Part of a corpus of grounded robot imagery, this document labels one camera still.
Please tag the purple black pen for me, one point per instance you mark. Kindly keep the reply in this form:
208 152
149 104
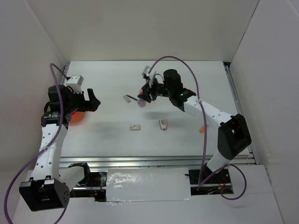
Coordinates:
132 97

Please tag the pink mini stapler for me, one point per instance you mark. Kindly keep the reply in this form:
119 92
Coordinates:
163 124

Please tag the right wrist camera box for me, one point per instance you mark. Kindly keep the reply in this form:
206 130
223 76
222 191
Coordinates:
147 74

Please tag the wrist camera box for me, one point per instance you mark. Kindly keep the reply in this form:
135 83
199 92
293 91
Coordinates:
75 82
147 74

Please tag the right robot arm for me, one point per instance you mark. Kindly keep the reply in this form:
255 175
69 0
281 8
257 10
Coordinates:
232 131

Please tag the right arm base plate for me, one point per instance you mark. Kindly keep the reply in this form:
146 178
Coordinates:
213 186

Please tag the aluminium right rail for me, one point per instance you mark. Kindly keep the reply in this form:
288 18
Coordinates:
238 104

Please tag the orange round pen holder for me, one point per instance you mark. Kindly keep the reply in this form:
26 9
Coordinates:
77 117

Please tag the staples box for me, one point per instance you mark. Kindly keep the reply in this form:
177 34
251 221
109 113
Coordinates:
135 127

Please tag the white cover sheet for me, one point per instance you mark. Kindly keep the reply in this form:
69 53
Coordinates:
148 185

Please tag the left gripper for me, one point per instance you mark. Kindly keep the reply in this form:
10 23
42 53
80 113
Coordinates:
90 105

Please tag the beige eraser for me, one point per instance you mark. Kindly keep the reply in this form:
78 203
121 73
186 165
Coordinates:
127 98

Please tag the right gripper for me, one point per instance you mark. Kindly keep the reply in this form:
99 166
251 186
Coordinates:
148 89

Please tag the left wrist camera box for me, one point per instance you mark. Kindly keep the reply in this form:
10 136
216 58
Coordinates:
75 82

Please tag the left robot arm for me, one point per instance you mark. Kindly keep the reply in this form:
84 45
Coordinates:
48 187

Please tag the aluminium rail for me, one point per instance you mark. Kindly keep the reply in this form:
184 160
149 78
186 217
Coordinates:
132 162
238 104

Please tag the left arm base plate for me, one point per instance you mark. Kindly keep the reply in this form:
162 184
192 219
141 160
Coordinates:
90 185

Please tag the pink round container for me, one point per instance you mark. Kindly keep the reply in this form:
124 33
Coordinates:
141 102

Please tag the orange highlighter marker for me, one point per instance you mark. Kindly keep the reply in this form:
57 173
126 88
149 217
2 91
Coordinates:
202 129

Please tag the aluminium front rail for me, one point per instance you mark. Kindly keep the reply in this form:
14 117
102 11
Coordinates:
132 162

